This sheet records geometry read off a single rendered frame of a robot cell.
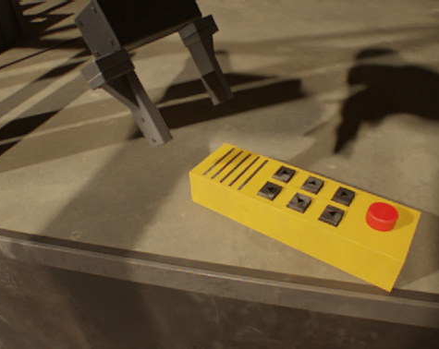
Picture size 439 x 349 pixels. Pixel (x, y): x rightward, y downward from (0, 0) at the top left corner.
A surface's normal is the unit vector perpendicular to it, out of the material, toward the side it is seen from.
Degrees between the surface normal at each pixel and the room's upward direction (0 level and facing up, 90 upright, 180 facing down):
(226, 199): 90
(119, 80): 60
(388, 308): 90
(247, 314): 90
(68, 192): 0
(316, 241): 90
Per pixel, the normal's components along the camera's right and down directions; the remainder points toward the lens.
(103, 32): -0.57, 0.52
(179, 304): -0.21, 0.61
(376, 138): -0.04, -0.79
